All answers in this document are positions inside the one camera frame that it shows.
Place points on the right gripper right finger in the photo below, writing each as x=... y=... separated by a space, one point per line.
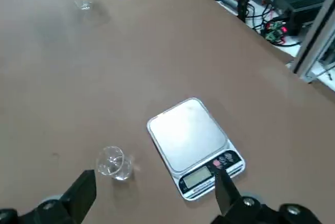
x=248 y=211

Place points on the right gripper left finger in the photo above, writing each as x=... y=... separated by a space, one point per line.
x=52 y=208

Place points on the small glass beaker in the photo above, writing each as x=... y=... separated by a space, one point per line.
x=115 y=166

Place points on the silver digital scale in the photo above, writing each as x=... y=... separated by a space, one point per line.
x=188 y=140

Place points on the small circuit board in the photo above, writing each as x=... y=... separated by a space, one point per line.
x=276 y=31

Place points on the aluminium frame post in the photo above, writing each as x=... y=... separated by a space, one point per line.
x=314 y=38

